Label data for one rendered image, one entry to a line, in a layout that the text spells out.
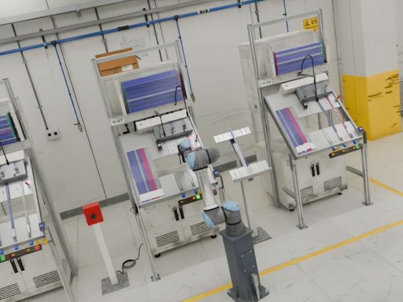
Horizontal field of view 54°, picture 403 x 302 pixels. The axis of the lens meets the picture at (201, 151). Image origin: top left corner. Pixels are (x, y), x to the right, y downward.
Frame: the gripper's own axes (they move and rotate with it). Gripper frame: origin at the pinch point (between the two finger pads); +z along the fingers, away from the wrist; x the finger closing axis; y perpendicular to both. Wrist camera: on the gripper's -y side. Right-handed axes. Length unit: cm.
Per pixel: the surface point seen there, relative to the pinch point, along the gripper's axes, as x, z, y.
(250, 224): -47, 28, -76
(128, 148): 42.4, 7.1, 21.0
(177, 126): -4.4, 2.9, 27.9
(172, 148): 5.9, 3.6, 9.0
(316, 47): -155, -12, 64
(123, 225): 67, 134, -34
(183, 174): 4.5, -4.2, -17.2
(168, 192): 22.0, -7.4, -28.0
